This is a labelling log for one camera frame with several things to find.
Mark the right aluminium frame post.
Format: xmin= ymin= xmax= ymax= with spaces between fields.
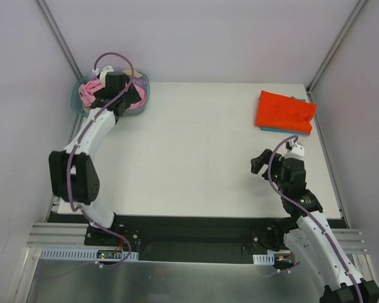
xmin=306 ymin=0 xmax=370 ymax=96

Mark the orange folded t shirt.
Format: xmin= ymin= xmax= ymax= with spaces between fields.
xmin=255 ymin=90 xmax=317 ymax=134

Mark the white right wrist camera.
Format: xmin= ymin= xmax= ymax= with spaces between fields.
xmin=284 ymin=140 xmax=305 ymax=160

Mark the left white cable duct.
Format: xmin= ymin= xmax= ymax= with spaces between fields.
xmin=40 ymin=248 xmax=139 ymax=262

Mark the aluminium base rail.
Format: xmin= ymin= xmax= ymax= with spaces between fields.
xmin=27 ymin=222 xmax=369 ymax=254

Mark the pink t shirt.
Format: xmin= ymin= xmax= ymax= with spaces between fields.
xmin=78 ymin=80 xmax=146 ymax=113

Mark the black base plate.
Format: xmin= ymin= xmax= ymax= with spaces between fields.
xmin=84 ymin=215 xmax=295 ymax=264

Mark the beige t shirt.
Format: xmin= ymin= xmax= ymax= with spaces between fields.
xmin=122 ymin=69 xmax=143 ymax=78

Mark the white cable duct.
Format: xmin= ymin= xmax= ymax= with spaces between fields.
xmin=253 ymin=254 xmax=275 ymax=266
xmin=40 ymin=248 xmax=139 ymax=262

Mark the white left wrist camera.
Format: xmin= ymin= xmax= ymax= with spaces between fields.
xmin=92 ymin=66 xmax=114 ymax=82

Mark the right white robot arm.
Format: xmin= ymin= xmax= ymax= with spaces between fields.
xmin=251 ymin=149 xmax=379 ymax=302

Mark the purple t shirt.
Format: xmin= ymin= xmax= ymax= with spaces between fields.
xmin=133 ymin=78 xmax=146 ymax=90

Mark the teal laundry basket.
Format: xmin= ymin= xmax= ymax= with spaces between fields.
xmin=71 ymin=73 xmax=150 ymax=117

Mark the right white cable duct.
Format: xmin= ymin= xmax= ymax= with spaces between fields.
xmin=253 ymin=254 xmax=275 ymax=266

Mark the teal folded t shirt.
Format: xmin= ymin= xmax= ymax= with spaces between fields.
xmin=260 ymin=96 xmax=310 ymax=136

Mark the left aluminium frame post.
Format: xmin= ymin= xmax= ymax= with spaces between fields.
xmin=34 ymin=0 xmax=83 ymax=79

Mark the aluminium frame post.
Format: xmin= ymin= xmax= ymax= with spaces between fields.
xmin=306 ymin=0 xmax=370 ymax=96
xmin=34 ymin=0 xmax=83 ymax=79

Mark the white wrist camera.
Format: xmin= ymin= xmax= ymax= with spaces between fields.
xmin=284 ymin=140 xmax=305 ymax=160
xmin=92 ymin=66 xmax=114 ymax=82

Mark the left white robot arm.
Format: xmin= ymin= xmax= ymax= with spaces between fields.
xmin=49 ymin=71 xmax=141 ymax=246

